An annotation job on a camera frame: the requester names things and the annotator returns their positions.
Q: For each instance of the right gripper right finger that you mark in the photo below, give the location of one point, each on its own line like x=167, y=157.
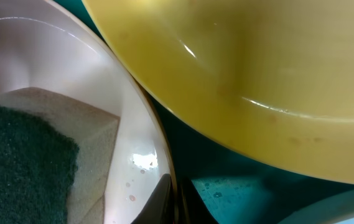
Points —
x=192, y=209

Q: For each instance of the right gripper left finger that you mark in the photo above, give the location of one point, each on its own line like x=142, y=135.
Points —
x=159, y=209

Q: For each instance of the green and white sponge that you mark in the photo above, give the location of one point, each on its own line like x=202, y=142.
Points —
x=55, y=154

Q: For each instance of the yellow-green plate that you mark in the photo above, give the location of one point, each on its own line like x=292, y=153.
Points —
x=270, y=79

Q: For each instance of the white plate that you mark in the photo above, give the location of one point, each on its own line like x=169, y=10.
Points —
x=42, y=45

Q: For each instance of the teal plastic serving tray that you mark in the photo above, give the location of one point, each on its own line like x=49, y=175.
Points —
x=234, y=187

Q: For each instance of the light blue plate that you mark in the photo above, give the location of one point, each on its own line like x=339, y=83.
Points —
x=336, y=209

